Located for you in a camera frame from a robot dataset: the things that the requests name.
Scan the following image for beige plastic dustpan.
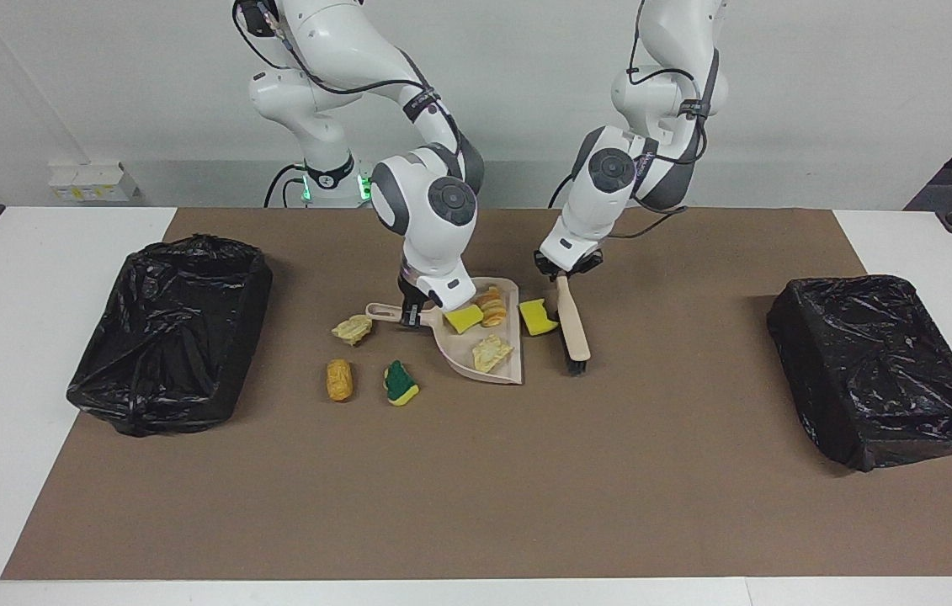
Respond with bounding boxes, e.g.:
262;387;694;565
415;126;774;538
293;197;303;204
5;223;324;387
364;277;524;385

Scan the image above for bright yellow notched sponge piece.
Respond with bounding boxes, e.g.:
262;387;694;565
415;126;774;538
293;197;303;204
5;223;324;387
519;298;560;337

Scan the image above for beige hand brush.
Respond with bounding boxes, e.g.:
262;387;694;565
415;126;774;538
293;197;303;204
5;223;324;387
554;274;592;375

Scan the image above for pale yellow sponge piece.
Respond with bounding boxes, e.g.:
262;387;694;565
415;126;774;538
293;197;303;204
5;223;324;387
476;286;508;328
472;334;515;374
331;314;375;347

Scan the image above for black bag lined bin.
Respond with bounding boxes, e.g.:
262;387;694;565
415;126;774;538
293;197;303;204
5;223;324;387
766;274;952;473
66;234;274;438

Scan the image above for green and yellow sponge piece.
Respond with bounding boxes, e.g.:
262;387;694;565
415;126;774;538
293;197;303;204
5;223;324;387
383;359;421;407

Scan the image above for orange brown sponge piece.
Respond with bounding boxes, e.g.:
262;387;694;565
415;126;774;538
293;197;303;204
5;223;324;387
325;359;355;403

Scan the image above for brown paper table mat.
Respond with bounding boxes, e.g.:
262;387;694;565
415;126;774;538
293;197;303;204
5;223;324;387
0;207;952;582

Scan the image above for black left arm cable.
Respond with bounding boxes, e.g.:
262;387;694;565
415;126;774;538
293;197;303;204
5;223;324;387
550;0;725;239

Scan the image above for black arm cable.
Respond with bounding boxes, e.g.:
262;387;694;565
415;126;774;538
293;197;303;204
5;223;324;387
550;0;725;239
231;0;464;152

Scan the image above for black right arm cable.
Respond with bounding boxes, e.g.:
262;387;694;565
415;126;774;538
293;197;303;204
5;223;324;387
231;0;464;152

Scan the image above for white wall socket boxes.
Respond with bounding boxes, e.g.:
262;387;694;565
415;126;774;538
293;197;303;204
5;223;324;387
47;162;140;204

